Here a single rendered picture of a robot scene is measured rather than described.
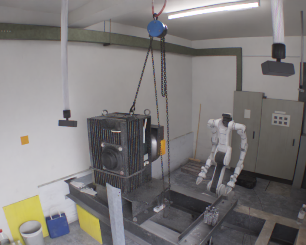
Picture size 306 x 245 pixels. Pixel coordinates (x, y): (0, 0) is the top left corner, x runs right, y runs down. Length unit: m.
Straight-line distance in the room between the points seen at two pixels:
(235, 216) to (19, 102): 2.72
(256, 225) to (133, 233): 1.32
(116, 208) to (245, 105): 3.30
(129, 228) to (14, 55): 2.27
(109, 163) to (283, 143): 3.37
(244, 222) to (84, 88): 2.61
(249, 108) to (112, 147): 3.11
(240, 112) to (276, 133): 0.86
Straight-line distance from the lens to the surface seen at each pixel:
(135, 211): 2.24
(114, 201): 2.08
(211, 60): 5.04
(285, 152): 4.54
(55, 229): 3.13
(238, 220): 2.59
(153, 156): 2.39
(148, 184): 2.38
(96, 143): 2.23
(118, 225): 2.22
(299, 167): 4.60
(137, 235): 2.38
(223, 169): 2.98
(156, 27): 1.94
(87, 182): 3.04
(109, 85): 3.36
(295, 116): 4.38
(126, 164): 2.05
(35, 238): 2.86
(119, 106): 3.51
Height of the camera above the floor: 1.99
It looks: 13 degrees down
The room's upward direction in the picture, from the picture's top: 1 degrees counter-clockwise
